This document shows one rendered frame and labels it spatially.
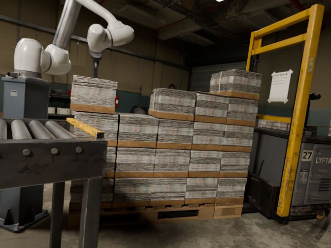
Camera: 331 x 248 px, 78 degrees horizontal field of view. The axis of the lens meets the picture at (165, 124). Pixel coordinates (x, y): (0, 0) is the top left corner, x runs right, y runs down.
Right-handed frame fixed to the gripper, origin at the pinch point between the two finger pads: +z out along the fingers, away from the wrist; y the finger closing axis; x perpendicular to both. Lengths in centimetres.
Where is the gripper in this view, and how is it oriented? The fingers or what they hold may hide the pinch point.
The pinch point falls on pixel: (96, 70)
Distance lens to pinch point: 164.3
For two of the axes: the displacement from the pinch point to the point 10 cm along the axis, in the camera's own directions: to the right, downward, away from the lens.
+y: 0.4, 9.4, -3.5
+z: -3.1, 3.4, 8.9
